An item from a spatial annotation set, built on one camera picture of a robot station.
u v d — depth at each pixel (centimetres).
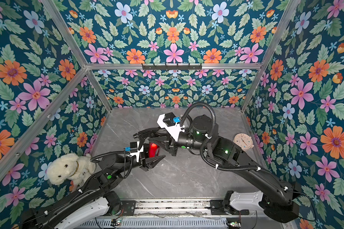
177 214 72
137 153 51
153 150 52
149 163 54
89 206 57
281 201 37
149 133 46
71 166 73
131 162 54
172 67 93
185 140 43
